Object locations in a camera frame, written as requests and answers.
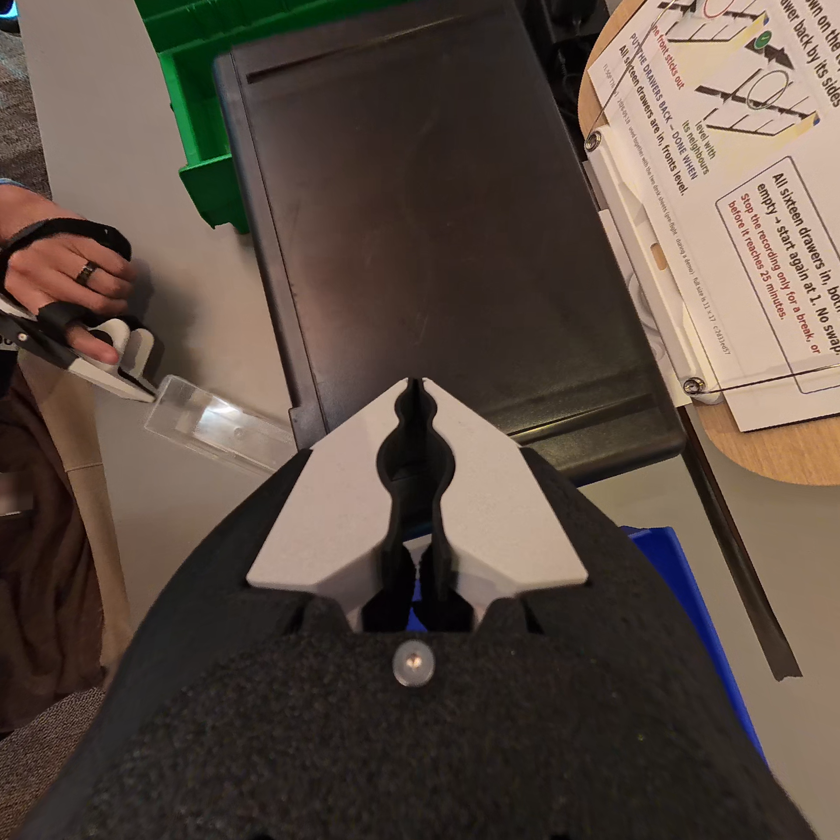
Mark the person's left hand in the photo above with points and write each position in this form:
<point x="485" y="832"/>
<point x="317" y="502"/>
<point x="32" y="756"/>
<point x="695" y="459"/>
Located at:
<point x="65" y="269"/>

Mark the white sign bracket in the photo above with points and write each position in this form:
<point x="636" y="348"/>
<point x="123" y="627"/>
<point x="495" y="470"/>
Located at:
<point x="646" y="282"/>

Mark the instruction sheet on board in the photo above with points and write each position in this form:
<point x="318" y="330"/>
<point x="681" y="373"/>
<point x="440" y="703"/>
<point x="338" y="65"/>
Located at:
<point x="754" y="459"/>

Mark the person's left forearm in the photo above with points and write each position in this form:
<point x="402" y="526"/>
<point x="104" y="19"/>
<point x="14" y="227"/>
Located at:
<point x="13" y="197"/>

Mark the blue plastic bin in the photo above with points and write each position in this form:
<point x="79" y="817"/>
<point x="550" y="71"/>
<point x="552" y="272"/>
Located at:
<point x="689" y="623"/>

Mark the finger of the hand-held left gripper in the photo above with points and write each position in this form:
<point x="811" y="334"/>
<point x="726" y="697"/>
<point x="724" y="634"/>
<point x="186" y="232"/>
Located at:
<point x="105" y="375"/>

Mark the beige trousers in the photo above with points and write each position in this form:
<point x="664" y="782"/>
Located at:
<point x="98" y="525"/>

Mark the black drawer cabinet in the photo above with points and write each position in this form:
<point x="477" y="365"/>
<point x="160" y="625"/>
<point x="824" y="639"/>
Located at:
<point x="426" y="229"/>

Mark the green plastic bin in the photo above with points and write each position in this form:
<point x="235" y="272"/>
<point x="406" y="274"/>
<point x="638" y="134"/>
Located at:
<point x="197" y="98"/>

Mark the brown jacket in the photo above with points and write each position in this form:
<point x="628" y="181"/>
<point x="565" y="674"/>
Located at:
<point x="39" y="558"/>

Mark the instruction sheet poster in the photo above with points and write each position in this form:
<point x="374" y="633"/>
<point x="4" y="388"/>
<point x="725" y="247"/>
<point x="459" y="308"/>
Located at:
<point x="656" y="216"/>

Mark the clear plastic drawer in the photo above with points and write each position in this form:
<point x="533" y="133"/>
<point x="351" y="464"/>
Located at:
<point x="216" y="420"/>

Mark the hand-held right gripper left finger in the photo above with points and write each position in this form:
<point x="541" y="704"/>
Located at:
<point x="328" y="512"/>

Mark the printed instruction sheet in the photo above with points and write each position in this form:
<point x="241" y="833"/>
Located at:
<point x="754" y="216"/>

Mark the black metal post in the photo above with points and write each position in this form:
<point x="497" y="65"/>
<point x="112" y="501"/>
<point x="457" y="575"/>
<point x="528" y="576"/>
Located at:
<point x="754" y="571"/>

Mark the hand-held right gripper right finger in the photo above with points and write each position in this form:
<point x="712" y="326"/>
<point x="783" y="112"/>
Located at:
<point x="505" y="518"/>

